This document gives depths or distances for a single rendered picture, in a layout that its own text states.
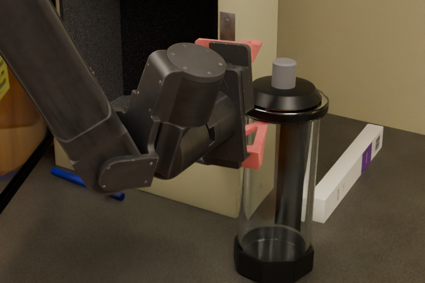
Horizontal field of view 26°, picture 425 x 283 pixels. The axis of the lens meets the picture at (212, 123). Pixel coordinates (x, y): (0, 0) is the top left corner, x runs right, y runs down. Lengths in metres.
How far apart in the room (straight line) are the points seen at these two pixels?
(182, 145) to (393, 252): 0.45
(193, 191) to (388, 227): 0.27
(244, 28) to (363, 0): 0.42
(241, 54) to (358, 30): 0.66
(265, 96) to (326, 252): 0.26
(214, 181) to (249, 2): 0.26
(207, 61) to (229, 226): 0.46
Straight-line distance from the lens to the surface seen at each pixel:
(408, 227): 1.29
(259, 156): 0.98
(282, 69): 1.06
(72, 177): 1.38
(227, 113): 0.92
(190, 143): 0.87
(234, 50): 0.94
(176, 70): 0.82
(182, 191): 1.31
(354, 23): 1.58
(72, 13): 1.34
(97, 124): 0.79
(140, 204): 1.32
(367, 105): 1.61
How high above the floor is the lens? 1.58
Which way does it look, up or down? 24 degrees down
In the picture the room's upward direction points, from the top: straight up
